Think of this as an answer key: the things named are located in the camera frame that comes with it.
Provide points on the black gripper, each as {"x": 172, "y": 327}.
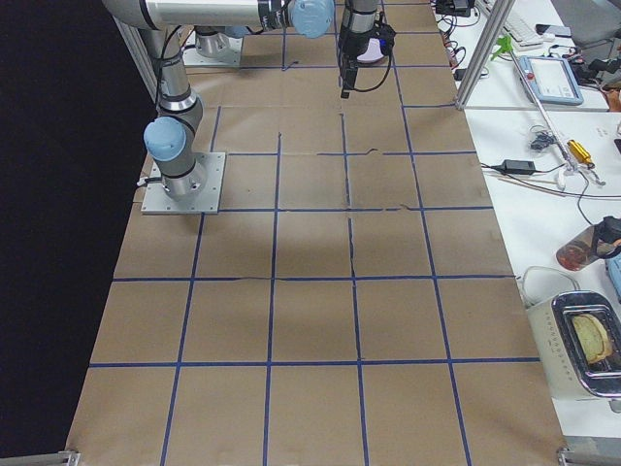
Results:
{"x": 351, "y": 47}

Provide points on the white keyboard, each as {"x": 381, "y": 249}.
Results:
{"x": 523, "y": 35}

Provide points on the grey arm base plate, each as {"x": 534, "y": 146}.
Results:
{"x": 197, "y": 193}

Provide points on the blue teach pendant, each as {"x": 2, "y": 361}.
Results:
{"x": 551, "y": 79}

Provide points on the second arm base plate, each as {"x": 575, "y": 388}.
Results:
{"x": 213, "y": 51}

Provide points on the long grabber stick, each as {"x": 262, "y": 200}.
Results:
{"x": 572, "y": 164}

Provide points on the cream toaster with bread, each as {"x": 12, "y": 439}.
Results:
{"x": 577, "y": 334}

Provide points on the black power adapter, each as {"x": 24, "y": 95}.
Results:
{"x": 518, "y": 167}

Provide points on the lilac round plate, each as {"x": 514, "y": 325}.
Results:
{"x": 373, "y": 54}

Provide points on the aluminium frame post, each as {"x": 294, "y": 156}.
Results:
{"x": 487, "y": 39}

